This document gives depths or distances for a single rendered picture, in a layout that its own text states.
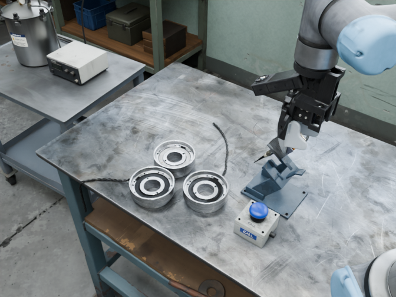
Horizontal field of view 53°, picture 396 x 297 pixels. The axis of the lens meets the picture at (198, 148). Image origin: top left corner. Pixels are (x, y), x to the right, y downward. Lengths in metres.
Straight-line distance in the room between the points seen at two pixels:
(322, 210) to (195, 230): 0.30
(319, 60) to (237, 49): 2.06
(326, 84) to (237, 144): 0.42
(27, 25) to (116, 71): 0.36
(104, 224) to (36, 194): 0.97
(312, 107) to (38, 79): 1.17
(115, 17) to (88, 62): 1.24
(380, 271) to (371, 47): 0.29
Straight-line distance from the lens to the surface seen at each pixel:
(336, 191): 1.01
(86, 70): 1.56
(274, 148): 0.86
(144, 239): 1.18
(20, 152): 2.08
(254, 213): 0.82
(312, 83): 0.74
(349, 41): 0.58
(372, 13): 0.59
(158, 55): 2.45
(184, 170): 0.96
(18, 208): 2.12
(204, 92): 1.27
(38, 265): 1.88
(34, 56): 1.72
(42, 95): 1.56
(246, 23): 2.63
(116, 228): 1.21
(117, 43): 2.82
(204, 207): 0.88
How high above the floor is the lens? 1.51
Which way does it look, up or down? 42 degrees down
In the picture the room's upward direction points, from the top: 1 degrees clockwise
